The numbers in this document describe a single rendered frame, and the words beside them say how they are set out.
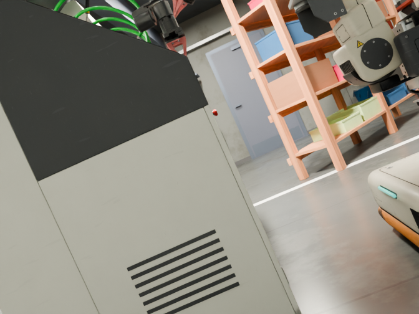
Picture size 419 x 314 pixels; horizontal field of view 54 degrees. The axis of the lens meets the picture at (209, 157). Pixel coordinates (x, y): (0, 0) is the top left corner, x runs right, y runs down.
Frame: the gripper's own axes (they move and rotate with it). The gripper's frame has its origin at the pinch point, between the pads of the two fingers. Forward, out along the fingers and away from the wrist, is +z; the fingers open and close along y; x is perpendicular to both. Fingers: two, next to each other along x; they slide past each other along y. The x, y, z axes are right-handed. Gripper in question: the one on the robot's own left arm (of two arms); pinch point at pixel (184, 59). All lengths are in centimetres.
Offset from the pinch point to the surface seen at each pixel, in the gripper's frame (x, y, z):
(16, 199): -65, 13, 20
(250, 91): 101, -629, -17
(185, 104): -5.4, 13.0, 15.0
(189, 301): -29, 13, 72
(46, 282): -68, 13, 48
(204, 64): 42, -641, -99
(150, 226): -31, 13, 45
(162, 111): -12.6, 12.9, 14.1
